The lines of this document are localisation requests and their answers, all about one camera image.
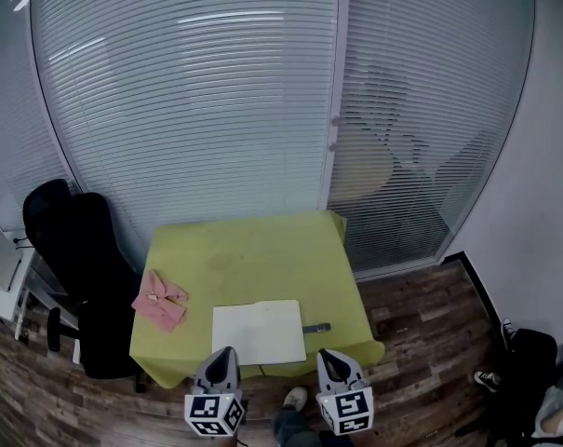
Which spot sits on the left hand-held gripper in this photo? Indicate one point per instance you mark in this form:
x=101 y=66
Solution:
x=206 y=408

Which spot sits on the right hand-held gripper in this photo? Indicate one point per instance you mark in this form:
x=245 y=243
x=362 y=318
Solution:
x=351 y=410

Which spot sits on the person's light shoe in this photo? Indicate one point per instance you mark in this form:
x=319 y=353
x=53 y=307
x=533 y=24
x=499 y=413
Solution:
x=295 y=397

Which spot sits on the person's jeans leg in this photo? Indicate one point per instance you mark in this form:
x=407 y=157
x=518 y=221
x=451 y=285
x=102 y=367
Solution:
x=290 y=429

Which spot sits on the folded pink cloth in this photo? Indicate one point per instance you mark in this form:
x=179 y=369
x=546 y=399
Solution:
x=160 y=303

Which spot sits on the green tablecloth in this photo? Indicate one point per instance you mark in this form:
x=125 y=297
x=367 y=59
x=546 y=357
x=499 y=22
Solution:
x=253 y=249

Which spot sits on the empty black office chair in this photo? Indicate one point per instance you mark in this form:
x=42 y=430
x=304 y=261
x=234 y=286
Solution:
x=81 y=249

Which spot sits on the occupied black office chair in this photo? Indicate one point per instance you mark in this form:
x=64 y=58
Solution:
x=532 y=347

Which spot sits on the wide white window blind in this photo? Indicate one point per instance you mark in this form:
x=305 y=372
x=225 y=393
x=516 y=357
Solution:
x=192 y=110

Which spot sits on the glass door with blinds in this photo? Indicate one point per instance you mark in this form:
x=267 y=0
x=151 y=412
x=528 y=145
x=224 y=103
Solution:
x=425 y=86

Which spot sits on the narrow white window blind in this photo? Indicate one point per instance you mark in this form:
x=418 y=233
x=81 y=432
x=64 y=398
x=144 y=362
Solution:
x=11 y=110

